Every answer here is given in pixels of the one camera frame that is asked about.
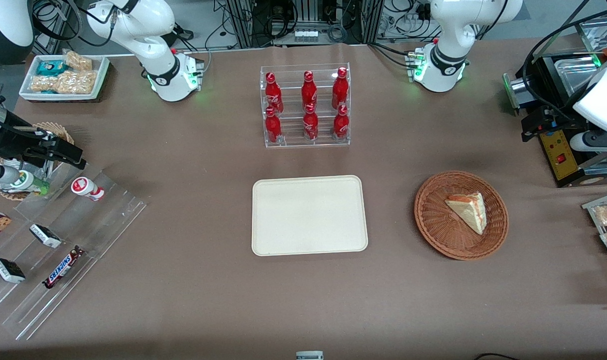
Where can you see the clear acrylic stepped display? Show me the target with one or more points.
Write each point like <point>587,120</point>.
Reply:
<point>83,235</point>

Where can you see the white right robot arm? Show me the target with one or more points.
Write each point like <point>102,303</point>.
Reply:
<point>156,52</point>

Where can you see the small wicker coaster basket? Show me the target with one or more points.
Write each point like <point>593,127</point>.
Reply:
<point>13,196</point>
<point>58,131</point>

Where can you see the brown round wicker basket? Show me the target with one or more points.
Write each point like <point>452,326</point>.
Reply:
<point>436,220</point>

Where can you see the white box at table edge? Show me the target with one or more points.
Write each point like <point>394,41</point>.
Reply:
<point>309,355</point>

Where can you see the green labelled drink bottle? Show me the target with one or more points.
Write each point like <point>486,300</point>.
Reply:
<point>31,182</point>

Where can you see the red cola bottle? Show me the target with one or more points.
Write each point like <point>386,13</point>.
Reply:
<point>273,127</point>
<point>309,92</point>
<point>310,126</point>
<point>341,125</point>
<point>340,90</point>
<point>274,95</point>

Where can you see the beige rectangular serving tray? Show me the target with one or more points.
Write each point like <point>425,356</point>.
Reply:
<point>308,215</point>

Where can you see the white red yogurt bottle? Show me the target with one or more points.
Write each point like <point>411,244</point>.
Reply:
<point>86,187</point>

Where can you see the brown snickers bar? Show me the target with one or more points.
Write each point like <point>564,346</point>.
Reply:
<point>62,267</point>

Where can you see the clear metal food pan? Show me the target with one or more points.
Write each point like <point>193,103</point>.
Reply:
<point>573,72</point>

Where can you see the teal snack packet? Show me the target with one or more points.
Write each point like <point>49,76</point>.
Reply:
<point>51,67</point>

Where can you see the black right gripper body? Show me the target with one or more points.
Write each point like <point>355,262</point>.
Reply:
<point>14,140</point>

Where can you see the black food warmer appliance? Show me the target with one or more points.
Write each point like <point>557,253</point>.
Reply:
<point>558,160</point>

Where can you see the white power strip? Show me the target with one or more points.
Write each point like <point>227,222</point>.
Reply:
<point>306,35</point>

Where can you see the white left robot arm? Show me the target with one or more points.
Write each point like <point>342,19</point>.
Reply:
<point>446,55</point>

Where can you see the clear acrylic bottle rack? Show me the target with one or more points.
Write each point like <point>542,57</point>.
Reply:
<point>293,142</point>

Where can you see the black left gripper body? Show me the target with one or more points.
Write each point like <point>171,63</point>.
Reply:
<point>555,121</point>

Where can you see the grey tray with bread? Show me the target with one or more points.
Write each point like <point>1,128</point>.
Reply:
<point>591,207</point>

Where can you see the aluminium frame equipment rack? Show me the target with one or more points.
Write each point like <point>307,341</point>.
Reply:
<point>303,15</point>

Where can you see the black white snack bar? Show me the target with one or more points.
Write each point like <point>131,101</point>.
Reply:
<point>45,235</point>
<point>9,270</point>

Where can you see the small rice cracker packet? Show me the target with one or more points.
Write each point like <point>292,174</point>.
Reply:
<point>78,61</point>

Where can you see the triangular sandwich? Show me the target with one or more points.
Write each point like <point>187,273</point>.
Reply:
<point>469,211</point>

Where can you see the white rectangular snack tray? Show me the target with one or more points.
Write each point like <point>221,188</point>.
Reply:
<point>101,75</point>

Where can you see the large rice cracker packet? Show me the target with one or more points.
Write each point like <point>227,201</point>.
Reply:
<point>73,82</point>

